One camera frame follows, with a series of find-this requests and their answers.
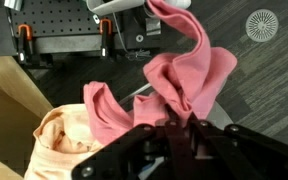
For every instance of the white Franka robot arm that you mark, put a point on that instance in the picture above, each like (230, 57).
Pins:
(117, 5)

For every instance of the orange black bar clamp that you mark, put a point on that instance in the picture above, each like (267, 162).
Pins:
(24, 50)
(105, 43)

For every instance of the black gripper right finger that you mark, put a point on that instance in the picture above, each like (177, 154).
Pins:
(217, 143)

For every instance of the round floor vent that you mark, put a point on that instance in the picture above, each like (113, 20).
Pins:
(262, 25)

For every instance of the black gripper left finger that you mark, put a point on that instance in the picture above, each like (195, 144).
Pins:
(175, 140)

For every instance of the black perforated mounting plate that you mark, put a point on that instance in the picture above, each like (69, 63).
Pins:
(60, 20)

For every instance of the large cardboard box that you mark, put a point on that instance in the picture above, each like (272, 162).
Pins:
(7, 126)

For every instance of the silver metal block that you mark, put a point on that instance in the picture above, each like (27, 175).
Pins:
(14, 4)

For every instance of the pink cloth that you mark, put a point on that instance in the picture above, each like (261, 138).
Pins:
(190, 76)

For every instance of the peach cloth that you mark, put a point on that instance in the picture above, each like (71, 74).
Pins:
(57, 146)

